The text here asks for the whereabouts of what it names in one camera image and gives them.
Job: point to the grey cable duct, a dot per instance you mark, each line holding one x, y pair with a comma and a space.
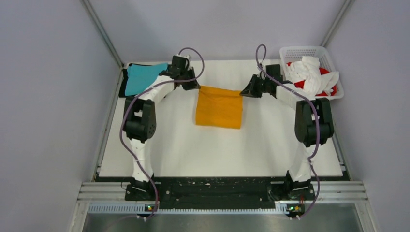
146, 209

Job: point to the white t shirt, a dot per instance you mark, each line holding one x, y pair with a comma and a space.
309, 73

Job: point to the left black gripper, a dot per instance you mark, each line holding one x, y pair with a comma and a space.
193, 84

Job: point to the red t shirt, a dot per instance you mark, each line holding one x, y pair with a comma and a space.
325, 71

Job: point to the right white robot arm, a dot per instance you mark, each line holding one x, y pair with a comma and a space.
313, 127

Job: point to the orange t shirt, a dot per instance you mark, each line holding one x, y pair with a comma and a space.
219, 107

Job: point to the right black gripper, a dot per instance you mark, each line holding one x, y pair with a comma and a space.
250, 91

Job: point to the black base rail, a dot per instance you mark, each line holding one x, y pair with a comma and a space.
212, 193

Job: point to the folded black t shirt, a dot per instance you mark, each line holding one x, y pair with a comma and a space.
123, 86

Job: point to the folded teal t shirt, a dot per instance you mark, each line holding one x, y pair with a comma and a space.
141, 78

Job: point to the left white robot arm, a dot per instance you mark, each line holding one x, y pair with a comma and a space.
146, 87

